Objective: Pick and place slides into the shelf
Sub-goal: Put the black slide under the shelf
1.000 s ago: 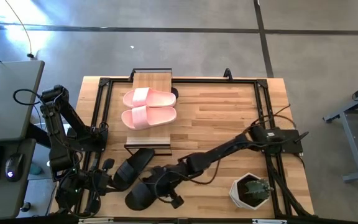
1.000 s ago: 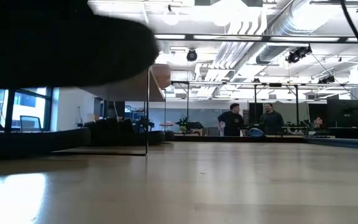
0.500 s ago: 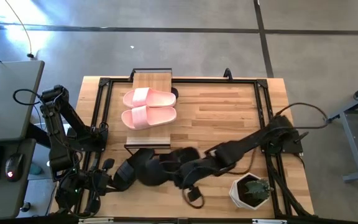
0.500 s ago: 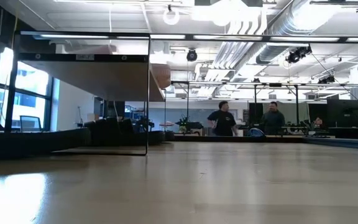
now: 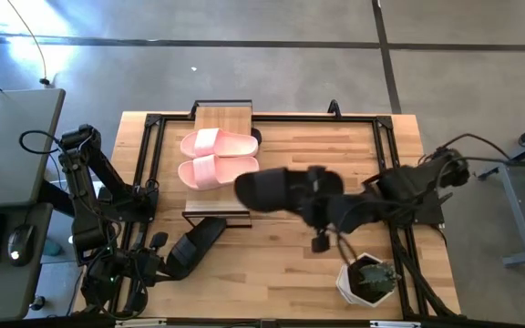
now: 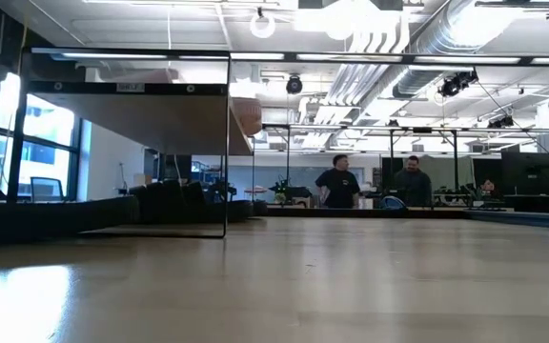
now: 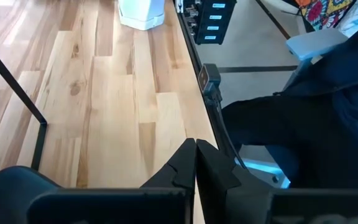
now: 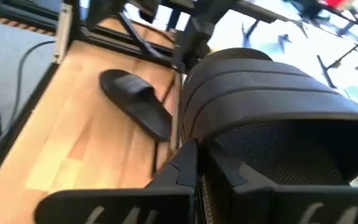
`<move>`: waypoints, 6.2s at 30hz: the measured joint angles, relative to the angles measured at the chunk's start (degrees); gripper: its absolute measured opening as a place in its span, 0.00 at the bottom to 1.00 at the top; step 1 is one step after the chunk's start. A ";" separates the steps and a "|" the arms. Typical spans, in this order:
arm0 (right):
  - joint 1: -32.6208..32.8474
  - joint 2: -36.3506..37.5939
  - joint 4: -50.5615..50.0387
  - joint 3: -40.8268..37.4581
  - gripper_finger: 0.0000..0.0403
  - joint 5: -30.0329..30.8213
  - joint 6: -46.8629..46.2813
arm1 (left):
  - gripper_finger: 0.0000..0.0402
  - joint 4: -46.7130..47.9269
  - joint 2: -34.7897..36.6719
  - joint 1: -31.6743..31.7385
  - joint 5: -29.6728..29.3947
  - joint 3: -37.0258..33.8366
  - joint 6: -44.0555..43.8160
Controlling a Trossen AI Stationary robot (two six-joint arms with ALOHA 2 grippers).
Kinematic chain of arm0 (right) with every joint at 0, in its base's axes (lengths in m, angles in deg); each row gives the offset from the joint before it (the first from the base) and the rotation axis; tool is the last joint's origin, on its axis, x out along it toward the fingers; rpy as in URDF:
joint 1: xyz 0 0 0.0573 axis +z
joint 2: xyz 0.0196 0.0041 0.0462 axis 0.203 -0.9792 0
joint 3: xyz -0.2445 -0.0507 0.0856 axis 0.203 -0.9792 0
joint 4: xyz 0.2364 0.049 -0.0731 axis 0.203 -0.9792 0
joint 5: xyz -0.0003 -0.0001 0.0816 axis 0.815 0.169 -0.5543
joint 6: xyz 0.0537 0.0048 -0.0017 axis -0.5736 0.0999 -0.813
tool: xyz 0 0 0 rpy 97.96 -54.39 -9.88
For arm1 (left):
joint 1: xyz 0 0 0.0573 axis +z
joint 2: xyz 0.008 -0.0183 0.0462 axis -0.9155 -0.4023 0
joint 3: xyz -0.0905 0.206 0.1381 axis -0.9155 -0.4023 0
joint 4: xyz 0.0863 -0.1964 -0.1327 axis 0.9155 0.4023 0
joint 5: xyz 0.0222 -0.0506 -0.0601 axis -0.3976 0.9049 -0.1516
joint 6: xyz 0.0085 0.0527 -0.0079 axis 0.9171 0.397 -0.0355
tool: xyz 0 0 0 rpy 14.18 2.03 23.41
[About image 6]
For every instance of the wooden shelf with black frame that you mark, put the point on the wooden shelf with black frame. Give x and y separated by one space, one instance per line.
160 119

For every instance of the black overhead rail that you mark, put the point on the black overhead rail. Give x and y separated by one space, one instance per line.
408 59

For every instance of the black aluminium table frame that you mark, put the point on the black aluminium table frame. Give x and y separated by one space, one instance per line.
351 213

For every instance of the person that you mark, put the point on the person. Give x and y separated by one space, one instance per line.
412 186
488 187
339 186

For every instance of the black ceiling device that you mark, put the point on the black ceiling device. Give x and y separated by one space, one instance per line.
455 85
501 123

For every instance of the computer monitor by window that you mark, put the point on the computer monitor by window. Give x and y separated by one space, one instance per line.
46 188

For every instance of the black background monitor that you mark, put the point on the black background monitor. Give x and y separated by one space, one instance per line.
167 164
529 174

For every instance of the black round ceiling camera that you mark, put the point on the black round ceiling camera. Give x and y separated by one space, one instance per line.
294 85

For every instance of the blue white round object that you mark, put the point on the blue white round object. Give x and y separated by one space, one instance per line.
393 203

